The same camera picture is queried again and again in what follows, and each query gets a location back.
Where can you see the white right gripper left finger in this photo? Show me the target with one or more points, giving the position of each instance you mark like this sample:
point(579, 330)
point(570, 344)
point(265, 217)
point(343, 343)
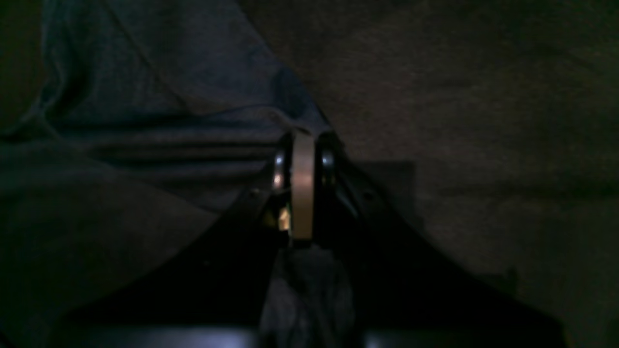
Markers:
point(211, 294)

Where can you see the black table cloth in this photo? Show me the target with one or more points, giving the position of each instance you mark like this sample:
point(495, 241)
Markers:
point(509, 111)

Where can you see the dark grey T-shirt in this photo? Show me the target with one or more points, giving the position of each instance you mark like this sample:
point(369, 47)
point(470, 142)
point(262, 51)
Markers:
point(156, 116)

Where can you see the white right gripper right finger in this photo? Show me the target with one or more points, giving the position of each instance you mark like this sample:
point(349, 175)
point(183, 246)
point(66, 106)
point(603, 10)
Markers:
point(406, 293)

